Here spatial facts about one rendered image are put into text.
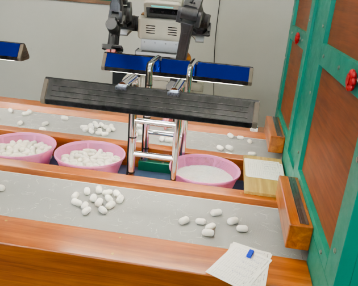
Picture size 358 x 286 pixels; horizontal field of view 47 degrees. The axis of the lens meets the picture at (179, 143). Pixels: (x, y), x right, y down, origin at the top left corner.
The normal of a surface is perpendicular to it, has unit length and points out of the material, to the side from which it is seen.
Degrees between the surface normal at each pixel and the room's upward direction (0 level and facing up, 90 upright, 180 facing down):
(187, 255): 0
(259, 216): 0
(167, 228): 0
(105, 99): 58
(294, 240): 90
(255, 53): 90
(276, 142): 90
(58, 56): 90
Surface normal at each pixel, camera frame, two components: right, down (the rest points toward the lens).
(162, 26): -0.08, 0.48
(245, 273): 0.08, -0.93
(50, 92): -0.07, -0.21
